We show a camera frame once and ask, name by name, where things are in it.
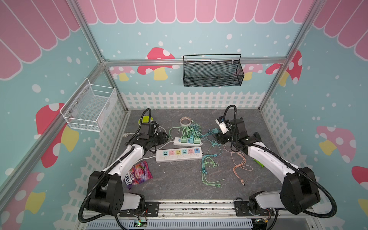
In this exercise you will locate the black mesh wall basket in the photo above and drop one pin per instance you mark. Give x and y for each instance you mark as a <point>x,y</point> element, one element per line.
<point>212,70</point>

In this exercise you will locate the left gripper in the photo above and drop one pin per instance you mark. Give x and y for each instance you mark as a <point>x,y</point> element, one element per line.
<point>162,138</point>

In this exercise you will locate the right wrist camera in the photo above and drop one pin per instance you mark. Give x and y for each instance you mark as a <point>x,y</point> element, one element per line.
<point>222,125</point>

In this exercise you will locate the roll of tape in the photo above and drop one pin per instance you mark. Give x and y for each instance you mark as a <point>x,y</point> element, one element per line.
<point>185,121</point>

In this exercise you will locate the large white power strip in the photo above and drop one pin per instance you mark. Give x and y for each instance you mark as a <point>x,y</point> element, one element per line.
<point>182,154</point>

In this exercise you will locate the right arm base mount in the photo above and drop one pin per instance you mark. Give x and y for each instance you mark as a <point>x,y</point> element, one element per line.
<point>251,209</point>

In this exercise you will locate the purple candy bag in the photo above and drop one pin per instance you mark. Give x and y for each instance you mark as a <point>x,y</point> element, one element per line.
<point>138,174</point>

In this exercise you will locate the white mesh wall basket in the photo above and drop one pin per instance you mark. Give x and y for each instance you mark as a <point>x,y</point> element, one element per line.
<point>90,106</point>

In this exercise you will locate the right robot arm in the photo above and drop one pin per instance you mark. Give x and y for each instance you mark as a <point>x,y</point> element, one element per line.
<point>300,190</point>

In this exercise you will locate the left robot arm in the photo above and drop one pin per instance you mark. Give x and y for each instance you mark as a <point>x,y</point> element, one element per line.
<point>105,193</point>

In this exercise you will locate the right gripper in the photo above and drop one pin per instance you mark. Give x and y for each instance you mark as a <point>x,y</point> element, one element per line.
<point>220,136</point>

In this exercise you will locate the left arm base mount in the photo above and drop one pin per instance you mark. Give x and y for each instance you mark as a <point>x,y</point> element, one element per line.
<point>149,209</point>

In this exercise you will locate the green snack packet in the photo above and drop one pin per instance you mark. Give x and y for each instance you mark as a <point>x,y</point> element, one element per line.
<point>258,162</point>

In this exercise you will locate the small white power strip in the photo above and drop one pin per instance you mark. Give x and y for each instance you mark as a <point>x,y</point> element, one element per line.
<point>178,141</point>

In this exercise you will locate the green plastic bowl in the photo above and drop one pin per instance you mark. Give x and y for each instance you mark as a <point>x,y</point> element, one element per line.
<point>145,119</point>

